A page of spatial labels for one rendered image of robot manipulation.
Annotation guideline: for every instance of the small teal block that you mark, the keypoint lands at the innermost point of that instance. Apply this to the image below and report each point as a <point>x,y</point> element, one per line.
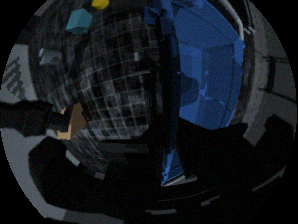
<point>79,22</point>

